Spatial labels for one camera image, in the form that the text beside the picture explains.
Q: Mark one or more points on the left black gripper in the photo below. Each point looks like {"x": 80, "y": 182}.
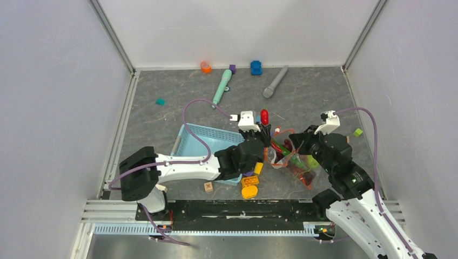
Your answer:
{"x": 264, "y": 134}

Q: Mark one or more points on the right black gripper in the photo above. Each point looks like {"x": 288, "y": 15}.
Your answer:
{"x": 303, "y": 138}

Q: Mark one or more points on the red toy chili pepper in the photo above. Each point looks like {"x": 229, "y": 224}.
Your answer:
{"x": 264, "y": 117}

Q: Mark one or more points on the clear orange zip bag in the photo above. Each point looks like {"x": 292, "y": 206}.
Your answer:
{"x": 280, "y": 135}

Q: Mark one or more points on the green toy cucumber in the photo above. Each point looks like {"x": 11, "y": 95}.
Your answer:
{"x": 284, "y": 157}

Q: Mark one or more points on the light blue plastic basket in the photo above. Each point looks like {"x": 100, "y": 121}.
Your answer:
{"x": 215, "y": 139}

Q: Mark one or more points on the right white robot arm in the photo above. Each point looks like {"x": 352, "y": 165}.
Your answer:
{"x": 353, "y": 202}

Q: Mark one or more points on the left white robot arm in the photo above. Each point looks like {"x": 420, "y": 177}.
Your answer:
{"x": 145, "y": 169}

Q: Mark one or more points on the green small cube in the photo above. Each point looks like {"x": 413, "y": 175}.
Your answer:
{"x": 358, "y": 132}

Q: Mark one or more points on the yellow flat brick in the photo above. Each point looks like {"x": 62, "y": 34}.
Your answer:
{"x": 258, "y": 168}

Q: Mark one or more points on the grey toy microphone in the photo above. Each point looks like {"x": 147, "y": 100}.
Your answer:
{"x": 271, "y": 88}

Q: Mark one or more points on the orange lego brick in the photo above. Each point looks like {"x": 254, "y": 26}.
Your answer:
{"x": 248, "y": 181}

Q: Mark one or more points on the yellow oval toy block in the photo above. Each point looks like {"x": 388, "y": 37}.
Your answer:
{"x": 249, "y": 192}

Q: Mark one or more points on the blue toy car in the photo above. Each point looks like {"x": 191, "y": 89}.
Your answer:
{"x": 256, "y": 68}

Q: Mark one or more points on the mint green toy pen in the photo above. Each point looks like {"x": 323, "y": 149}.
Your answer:
{"x": 225, "y": 78}

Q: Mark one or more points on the small purple block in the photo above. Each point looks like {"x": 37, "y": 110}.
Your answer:
{"x": 232, "y": 68}

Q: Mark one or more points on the wooden cube with X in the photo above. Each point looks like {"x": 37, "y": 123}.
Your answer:
{"x": 208, "y": 187}

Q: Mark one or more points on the teal small block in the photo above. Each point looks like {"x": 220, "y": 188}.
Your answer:
{"x": 160, "y": 101}

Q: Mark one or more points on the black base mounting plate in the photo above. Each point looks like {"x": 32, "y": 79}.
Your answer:
{"x": 235, "y": 214}

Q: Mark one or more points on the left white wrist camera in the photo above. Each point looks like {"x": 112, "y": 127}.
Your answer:
{"x": 246, "y": 121}

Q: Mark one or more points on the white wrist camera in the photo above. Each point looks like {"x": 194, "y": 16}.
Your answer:
{"x": 330, "y": 122}
{"x": 246, "y": 121}

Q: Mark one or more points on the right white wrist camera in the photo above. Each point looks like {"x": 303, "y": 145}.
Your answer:
{"x": 330, "y": 122}

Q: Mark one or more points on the light blue cable comb rail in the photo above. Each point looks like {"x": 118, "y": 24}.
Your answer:
{"x": 148, "y": 229}

